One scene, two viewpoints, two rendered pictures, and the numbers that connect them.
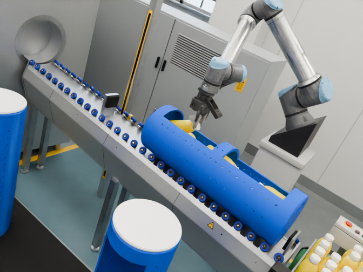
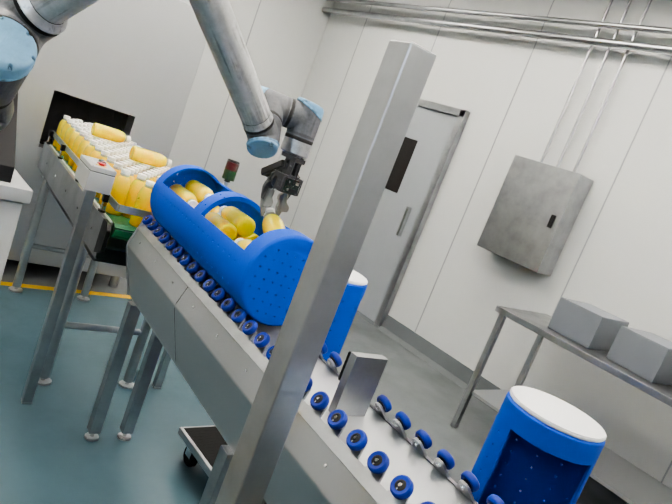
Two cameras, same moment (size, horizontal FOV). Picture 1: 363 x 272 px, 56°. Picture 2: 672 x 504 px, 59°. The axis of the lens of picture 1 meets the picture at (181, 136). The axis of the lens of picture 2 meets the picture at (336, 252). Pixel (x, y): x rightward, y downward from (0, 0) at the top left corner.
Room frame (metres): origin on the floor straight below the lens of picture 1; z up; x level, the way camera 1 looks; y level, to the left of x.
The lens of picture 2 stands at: (3.29, 0.83, 1.51)
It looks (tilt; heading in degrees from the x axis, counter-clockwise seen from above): 10 degrees down; 201
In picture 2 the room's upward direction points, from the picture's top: 21 degrees clockwise
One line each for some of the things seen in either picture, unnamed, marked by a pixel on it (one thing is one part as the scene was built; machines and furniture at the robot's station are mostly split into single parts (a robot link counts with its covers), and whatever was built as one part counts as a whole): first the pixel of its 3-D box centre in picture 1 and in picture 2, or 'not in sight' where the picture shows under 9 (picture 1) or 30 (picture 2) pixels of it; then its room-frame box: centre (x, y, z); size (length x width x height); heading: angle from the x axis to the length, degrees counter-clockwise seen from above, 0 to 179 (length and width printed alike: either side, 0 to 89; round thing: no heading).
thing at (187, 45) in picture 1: (168, 81); not in sight; (3.75, 0.37, 0.72); 2.15 x 0.54 x 1.45; 64
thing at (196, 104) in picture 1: (202, 101); (287, 173); (1.65, -0.04, 1.37); 0.09 x 0.08 x 0.12; 60
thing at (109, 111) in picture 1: (109, 105); (356, 383); (1.98, 0.50, 1.00); 0.10 x 0.04 x 0.15; 149
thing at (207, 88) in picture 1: (209, 87); (296, 148); (1.64, -0.04, 1.45); 0.10 x 0.09 x 0.05; 150
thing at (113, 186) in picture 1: (104, 216); not in sight; (1.78, 0.29, 0.31); 0.06 x 0.06 x 0.63; 59
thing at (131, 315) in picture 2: not in sight; (112, 372); (1.40, -0.63, 0.31); 0.06 x 0.06 x 0.63; 59
